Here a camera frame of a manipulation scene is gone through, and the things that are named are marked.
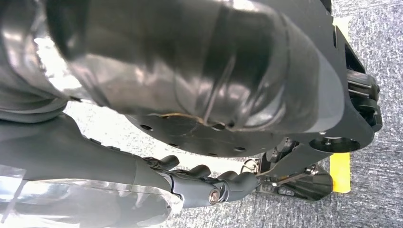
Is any black robot lower body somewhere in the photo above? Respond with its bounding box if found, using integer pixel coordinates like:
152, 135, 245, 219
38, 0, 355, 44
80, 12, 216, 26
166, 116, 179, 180
124, 0, 383, 203

